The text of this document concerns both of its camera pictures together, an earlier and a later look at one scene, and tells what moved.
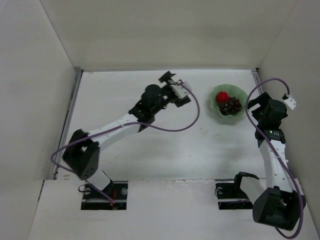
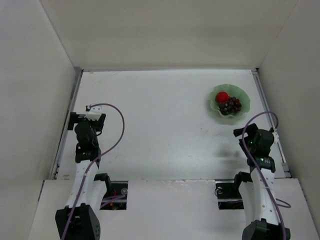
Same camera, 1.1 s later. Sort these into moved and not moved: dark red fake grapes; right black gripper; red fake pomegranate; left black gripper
Moved: left black gripper; right black gripper
Not moved: red fake pomegranate; dark red fake grapes
